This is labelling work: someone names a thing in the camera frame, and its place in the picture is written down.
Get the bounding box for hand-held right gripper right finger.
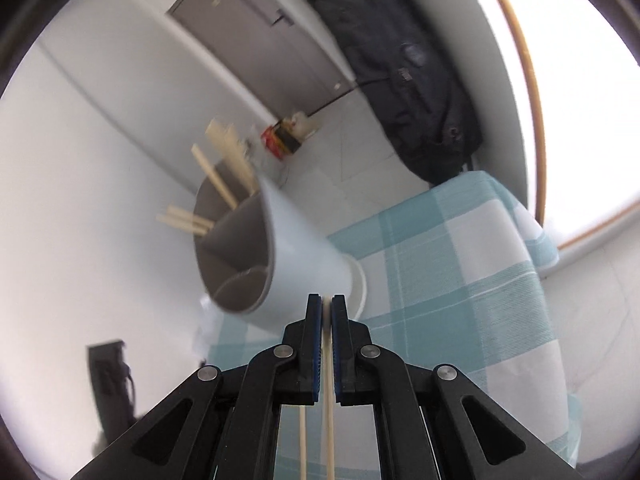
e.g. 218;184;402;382
330;295;586;480

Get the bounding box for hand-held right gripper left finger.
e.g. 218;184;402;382
70;294;323;480

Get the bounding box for single wooden chopstick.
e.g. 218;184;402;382
322;297;335;480
299;405;308;480

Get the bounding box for white utensil holder grey inside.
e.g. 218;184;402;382
192;172;368;333

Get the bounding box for bundle of wooden chopsticks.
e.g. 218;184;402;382
156;117;262;237

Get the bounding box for teal checkered tablecloth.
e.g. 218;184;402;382
202;170;583;473

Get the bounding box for red bag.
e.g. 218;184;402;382
262;127;283;158

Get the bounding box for black backpack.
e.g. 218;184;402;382
305;0;485;186

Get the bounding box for gold framed window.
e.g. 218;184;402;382
475;0;640;281

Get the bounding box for grey door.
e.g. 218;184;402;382
167;0;358;121

